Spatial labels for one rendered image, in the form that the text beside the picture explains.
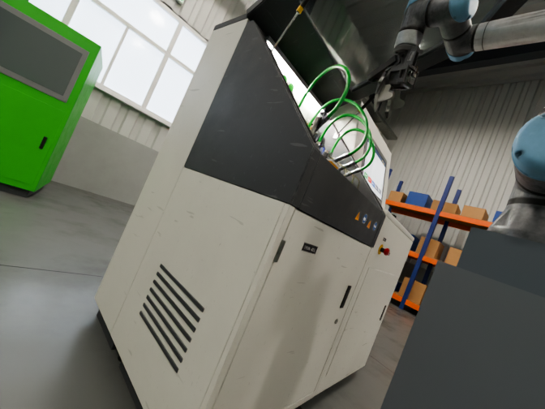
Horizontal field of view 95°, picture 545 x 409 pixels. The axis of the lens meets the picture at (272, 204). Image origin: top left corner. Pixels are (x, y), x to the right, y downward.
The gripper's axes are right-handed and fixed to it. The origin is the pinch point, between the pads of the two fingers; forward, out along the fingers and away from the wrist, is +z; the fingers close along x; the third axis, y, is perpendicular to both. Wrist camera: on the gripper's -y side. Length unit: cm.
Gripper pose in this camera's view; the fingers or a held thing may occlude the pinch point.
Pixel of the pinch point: (379, 112)
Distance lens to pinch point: 101.6
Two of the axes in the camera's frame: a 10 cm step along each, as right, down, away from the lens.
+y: 5.4, 3.1, -7.8
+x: 8.1, 0.6, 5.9
